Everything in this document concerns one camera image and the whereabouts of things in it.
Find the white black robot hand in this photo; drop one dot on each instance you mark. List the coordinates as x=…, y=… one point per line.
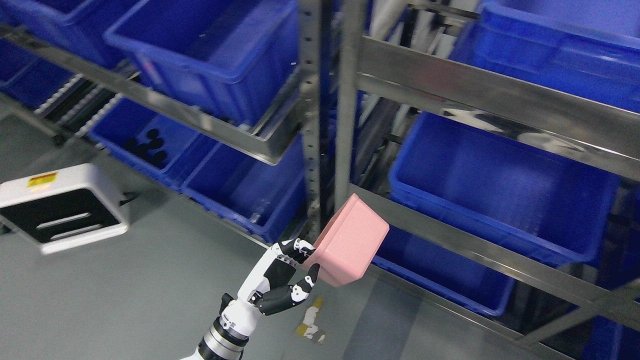
x=268, y=289

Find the pink plastic storage box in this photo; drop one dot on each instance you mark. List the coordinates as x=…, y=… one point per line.
x=348, y=243

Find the white robot forearm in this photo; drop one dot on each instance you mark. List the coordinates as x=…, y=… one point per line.
x=220, y=342

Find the steel left shelf rack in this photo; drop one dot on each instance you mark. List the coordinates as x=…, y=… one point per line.
x=267, y=141

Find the steel shelf rack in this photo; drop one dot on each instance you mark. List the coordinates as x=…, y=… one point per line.
x=415, y=78
x=267, y=141

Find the steel shelf rack right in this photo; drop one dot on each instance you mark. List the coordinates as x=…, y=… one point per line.
x=415, y=78

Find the blue bin lower centre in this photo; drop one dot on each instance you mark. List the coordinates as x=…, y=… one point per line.
x=259, y=198

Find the blue bin bottom right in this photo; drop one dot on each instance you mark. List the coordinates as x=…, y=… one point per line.
x=452, y=276

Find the blue bin with black items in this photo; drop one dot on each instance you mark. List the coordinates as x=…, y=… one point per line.
x=153, y=144

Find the white step stool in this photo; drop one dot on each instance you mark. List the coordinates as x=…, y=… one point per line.
x=66, y=208

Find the blue bin upper left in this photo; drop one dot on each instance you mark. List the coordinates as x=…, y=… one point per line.
x=229, y=58

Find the large blue bin middle right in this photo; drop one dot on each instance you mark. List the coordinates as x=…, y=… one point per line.
x=539, y=204

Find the blue bin far top left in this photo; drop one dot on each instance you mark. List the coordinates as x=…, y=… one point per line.
x=76, y=26

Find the blue bin upper right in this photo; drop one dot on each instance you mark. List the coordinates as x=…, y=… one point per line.
x=587, y=48

